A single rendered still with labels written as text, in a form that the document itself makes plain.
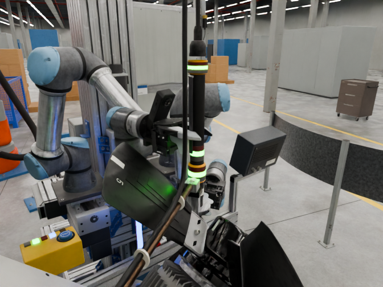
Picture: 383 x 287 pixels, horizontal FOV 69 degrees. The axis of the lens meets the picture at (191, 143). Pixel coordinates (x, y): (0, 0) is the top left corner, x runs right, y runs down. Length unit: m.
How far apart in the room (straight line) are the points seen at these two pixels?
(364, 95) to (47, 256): 7.07
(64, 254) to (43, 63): 0.59
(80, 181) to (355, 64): 10.31
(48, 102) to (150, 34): 1.68
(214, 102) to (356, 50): 9.97
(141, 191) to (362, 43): 10.75
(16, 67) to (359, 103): 8.33
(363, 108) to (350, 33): 3.69
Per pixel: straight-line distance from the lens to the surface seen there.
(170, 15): 2.76
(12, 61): 8.51
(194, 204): 0.69
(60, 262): 1.02
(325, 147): 2.59
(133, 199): 0.55
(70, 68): 1.03
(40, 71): 1.02
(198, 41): 0.61
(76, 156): 1.29
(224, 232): 0.67
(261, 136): 1.40
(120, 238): 1.55
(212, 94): 1.10
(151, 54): 2.63
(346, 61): 10.69
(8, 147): 4.54
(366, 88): 7.44
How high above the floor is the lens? 1.65
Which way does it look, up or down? 19 degrees down
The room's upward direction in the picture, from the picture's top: straight up
